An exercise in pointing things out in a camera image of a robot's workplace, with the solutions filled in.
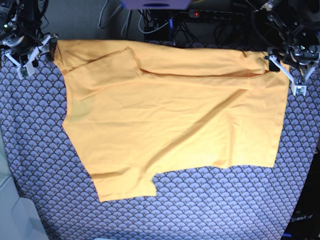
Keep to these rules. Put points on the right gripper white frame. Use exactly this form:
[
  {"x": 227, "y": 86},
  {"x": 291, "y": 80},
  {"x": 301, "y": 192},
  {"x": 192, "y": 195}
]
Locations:
[{"x": 24, "y": 52}]

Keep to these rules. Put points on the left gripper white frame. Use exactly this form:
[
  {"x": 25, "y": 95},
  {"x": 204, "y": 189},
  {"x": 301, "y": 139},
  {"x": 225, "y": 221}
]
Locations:
[{"x": 297, "y": 62}]

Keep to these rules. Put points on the yellow T-shirt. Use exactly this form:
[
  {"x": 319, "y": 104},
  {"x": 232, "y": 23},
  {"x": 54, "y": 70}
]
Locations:
[{"x": 136, "y": 109}]

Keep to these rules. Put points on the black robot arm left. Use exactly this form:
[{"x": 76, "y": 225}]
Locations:
[{"x": 288, "y": 30}]

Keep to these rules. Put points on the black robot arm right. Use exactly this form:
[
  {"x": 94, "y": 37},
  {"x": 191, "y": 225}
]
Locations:
[{"x": 20, "y": 31}]

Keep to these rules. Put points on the purple box at top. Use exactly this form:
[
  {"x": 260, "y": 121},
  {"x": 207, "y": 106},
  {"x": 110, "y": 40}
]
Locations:
[{"x": 156, "y": 4}]

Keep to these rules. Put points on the blue fan-pattern tablecloth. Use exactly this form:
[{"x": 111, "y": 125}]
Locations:
[{"x": 238, "y": 203}]

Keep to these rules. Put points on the black OpenArm base box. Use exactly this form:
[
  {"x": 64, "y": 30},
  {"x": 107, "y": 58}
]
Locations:
[{"x": 305, "y": 221}]

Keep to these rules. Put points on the black power strip red switch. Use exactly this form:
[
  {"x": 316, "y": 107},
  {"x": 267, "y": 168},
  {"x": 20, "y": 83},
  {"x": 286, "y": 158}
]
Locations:
[{"x": 215, "y": 15}]

